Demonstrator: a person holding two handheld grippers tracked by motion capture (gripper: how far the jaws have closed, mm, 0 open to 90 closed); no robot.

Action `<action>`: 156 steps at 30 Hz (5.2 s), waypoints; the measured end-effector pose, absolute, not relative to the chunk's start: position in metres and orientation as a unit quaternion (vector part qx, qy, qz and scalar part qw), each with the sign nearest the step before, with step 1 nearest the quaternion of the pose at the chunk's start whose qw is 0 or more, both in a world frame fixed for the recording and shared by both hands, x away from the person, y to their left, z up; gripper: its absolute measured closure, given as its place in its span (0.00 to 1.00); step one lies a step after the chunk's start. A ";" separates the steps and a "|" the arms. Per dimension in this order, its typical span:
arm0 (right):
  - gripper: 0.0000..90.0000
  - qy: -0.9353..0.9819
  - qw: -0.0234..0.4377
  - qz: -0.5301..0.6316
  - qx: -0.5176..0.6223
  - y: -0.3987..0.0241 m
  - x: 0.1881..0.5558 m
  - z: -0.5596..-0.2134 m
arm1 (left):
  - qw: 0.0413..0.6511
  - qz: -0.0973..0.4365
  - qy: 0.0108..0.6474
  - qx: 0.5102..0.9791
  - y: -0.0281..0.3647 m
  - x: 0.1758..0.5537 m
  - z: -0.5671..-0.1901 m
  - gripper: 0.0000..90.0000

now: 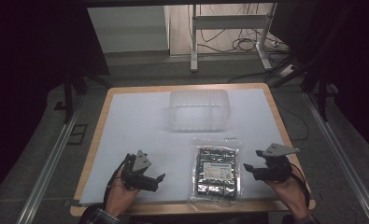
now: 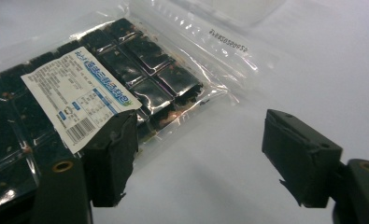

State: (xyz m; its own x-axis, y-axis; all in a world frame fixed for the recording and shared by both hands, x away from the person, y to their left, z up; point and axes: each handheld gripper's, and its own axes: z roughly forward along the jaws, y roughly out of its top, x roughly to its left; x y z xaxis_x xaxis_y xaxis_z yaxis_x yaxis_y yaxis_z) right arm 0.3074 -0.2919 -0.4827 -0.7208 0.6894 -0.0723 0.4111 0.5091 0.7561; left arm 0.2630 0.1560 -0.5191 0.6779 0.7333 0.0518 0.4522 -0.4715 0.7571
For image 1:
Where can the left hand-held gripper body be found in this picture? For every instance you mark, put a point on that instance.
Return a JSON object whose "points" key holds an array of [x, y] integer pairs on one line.
{"points": [[140, 162]]}

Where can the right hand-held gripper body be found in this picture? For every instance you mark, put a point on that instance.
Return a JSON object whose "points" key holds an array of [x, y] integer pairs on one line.
{"points": [[277, 161]]}

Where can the person's left hand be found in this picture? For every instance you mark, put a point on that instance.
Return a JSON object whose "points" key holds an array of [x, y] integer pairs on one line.
{"points": [[120, 194]]}

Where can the person's right hand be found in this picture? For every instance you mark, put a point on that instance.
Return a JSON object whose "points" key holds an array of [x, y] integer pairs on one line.
{"points": [[289, 194]]}

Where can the white table sheet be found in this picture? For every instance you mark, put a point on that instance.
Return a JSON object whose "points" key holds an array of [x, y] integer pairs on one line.
{"points": [[141, 130]]}

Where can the clear bag of dark packets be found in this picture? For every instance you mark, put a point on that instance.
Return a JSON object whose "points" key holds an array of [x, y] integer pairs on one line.
{"points": [[216, 172]]}

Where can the person's left plaid sleeve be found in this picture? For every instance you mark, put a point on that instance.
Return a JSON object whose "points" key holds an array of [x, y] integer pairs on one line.
{"points": [[99, 217]]}

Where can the person's plaid sleeve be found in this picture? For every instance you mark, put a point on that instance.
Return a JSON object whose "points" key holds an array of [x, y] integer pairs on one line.
{"points": [[306, 220], [99, 217]]}

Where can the person's right plaid sleeve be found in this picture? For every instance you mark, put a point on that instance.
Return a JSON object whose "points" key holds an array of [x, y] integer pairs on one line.
{"points": [[306, 220]]}

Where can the clear plastic container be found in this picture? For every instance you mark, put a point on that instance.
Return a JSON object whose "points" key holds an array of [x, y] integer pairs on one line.
{"points": [[199, 109]]}

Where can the white power strip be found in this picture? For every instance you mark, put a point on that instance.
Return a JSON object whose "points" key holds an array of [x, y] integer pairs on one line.
{"points": [[286, 70]]}

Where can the black metal stand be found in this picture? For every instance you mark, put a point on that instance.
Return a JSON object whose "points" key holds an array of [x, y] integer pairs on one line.
{"points": [[320, 84], [69, 93]]}

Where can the metal floor rail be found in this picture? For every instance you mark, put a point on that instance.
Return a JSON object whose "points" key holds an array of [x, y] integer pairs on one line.
{"points": [[48, 168], [344, 158]]}

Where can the black floor socket frame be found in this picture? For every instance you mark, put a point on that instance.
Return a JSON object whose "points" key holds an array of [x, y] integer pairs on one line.
{"points": [[77, 134]]}

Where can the white metal desk frame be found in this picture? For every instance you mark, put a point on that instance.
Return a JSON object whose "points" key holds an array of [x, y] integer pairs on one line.
{"points": [[232, 21]]}

